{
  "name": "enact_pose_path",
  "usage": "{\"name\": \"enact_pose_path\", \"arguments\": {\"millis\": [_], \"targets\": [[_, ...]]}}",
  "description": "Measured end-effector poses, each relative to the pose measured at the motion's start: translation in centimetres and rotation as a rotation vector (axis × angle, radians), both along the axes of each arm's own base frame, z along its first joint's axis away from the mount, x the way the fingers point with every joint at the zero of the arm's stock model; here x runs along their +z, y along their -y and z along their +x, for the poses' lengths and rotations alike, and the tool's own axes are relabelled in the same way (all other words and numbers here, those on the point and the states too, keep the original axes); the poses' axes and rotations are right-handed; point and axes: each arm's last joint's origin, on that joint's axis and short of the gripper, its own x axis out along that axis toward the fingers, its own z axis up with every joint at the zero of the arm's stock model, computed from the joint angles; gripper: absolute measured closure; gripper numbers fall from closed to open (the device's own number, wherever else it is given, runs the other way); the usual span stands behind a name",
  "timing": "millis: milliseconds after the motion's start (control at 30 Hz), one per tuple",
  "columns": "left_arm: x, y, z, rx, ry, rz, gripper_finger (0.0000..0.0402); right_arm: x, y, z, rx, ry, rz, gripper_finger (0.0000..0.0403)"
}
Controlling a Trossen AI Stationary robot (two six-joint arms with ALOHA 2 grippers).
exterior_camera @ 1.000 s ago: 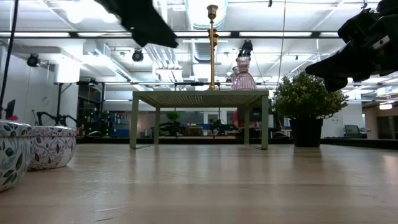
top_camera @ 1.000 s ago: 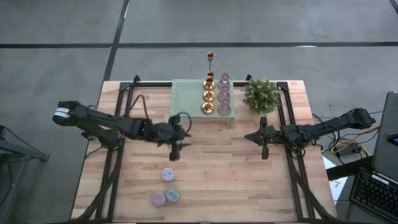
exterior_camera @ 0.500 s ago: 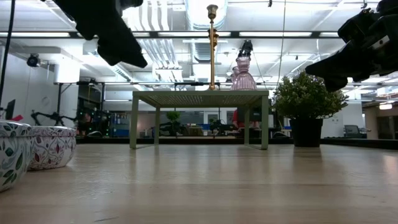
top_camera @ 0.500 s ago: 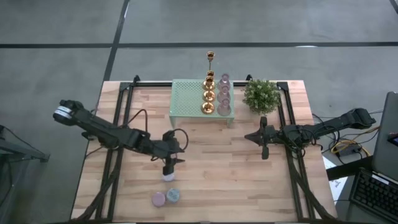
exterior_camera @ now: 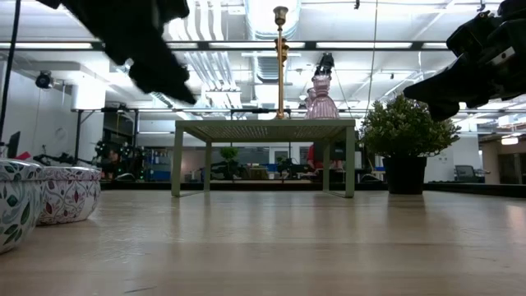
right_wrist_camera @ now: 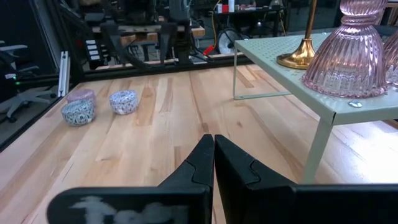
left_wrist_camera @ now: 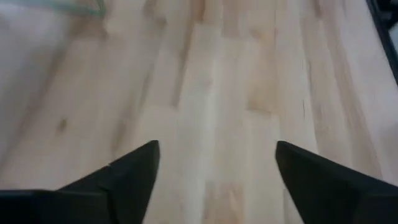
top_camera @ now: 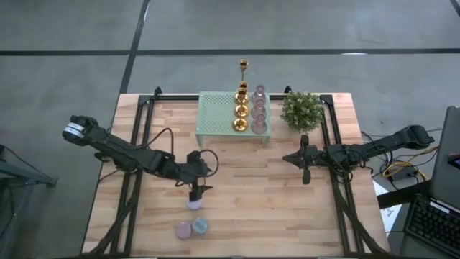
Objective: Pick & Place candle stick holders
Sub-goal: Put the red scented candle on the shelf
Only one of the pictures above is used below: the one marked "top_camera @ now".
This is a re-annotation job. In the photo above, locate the pink round candle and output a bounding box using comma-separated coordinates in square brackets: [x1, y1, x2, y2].
[175, 221, 193, 240]

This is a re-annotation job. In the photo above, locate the short brass candlestick holder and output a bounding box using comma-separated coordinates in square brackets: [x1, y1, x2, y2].
[234, 81, 250, 119]

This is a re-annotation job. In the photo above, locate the grey laptop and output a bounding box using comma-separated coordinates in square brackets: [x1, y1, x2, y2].
[429, 105, 460, 210]

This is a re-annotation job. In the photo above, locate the black power box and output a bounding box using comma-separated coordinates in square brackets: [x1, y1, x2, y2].
[390, 168, 420, 183]

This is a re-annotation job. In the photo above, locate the medium brass candlestick holder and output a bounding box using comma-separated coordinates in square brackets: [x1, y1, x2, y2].
[234, 58, 249, 105]

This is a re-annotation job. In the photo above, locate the yellow cable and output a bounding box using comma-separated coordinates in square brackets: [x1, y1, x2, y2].
[382, 145, 440, 181]

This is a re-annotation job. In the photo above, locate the grey metal stand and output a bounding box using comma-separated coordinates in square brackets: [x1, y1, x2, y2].
[0, 143, 59, 259]

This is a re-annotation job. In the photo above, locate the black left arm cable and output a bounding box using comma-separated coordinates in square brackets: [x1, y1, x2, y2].
[143, 127, 220, 180]

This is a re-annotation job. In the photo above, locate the green perforated metal shelf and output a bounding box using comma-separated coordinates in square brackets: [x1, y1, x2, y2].
[195, 91, 272, 148]

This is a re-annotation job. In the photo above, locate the pink ribbed glass candle holder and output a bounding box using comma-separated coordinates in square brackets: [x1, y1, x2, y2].
[251, 83, 269, 104]
[250, 99, 269, 119]
[250, 114, 269, 136]

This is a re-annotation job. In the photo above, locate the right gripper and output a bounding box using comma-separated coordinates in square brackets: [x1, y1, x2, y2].
[282, 134, 330, 186]

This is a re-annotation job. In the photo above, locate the white paper sheet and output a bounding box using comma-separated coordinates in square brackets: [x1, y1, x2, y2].
[372, 179, 403, 233]

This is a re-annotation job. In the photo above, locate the black aluminium table frame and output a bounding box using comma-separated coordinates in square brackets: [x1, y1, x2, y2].
[83, 86, 391, 258]

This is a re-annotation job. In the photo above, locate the black keyboard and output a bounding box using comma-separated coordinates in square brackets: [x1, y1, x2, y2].
[403, 194, 460, 258]

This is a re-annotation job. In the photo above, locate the potted artificial green plant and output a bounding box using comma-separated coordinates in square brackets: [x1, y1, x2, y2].
[280, 91, 326, 133]

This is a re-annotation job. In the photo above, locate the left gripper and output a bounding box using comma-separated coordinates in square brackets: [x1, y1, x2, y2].
[172, 160, 213, 202]

